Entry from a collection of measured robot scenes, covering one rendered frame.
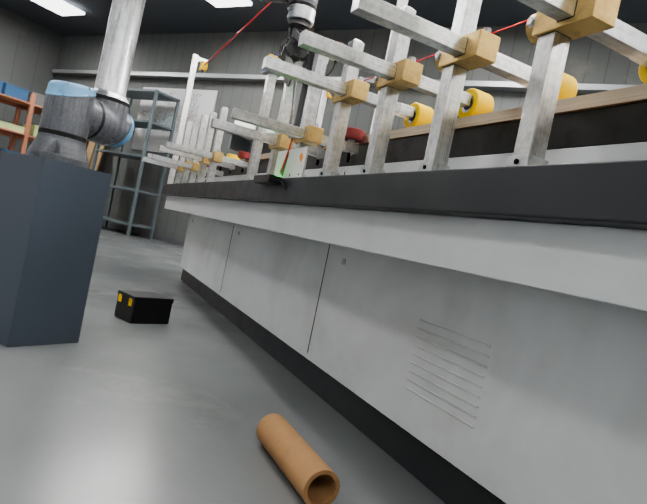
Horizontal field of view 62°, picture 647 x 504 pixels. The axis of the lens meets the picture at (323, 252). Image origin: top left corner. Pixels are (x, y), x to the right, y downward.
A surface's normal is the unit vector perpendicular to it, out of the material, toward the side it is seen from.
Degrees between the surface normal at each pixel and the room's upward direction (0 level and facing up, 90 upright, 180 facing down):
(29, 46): 90
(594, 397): 90
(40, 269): 90
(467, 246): 90
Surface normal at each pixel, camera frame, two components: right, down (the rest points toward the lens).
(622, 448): -0.89, -0.18
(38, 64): 0.84, 0.18
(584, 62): -0.50, -0.08
